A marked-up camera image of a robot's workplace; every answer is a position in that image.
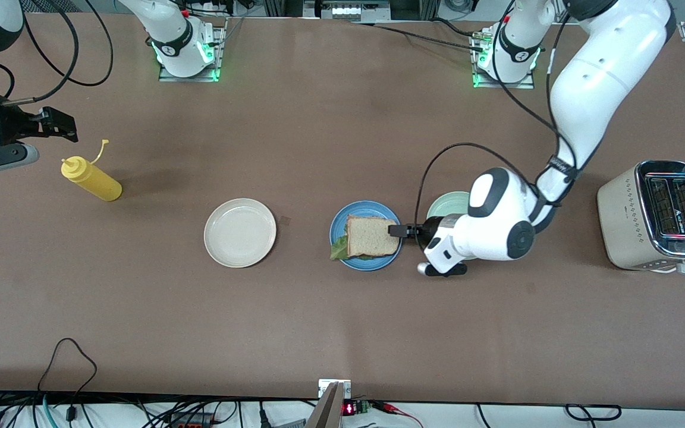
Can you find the brown bread slice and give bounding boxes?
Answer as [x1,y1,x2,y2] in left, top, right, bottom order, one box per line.
[345,215,400,260]

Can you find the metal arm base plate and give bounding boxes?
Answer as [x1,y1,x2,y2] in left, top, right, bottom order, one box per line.
[158,17,227,83]
[472,30,536,90]

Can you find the red clip wires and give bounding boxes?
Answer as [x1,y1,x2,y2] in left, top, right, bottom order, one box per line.
[372,401,423,428]

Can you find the yellow mustard squeeze bottle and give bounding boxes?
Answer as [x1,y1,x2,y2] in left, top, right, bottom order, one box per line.
[61,140,123,202]

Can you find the blue round plate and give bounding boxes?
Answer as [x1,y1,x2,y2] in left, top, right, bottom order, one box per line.
[329,200,404,272]

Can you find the mint green round plate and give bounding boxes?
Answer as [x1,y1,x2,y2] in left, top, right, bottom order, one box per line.
[426,191,472,219]

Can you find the beige round plate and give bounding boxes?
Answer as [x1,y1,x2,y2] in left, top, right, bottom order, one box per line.
[203,198,277,269]

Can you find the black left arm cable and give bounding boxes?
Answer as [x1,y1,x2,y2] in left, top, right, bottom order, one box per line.
[415,0,578,229]

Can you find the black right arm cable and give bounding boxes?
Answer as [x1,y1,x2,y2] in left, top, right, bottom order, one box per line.
[0,0,114,106]

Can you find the teal cable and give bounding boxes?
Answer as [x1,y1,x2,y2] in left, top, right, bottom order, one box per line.
[41,394,59,428]

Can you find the green lettuce leaf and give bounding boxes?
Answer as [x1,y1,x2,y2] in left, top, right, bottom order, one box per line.
[329,236,379,261]

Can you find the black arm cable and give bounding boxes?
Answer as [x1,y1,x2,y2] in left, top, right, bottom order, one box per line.
[415,0,578,229]
[0,0,114,106]

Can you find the grey metal camera mount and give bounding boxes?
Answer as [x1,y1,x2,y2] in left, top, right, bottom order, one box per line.
[306,379,352,428]

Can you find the thin black looped cable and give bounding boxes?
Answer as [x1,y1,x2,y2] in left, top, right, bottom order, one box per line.
[36,338,98,424]

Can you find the cream chrome toaster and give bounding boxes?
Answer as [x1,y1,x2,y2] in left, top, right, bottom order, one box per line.
[596,159,685,276]

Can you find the long black table cable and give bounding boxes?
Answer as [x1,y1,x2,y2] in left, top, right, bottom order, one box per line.
[348,20,486,54]

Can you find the black coiled cable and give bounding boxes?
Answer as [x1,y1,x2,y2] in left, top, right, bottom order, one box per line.
[565,404,623,421]

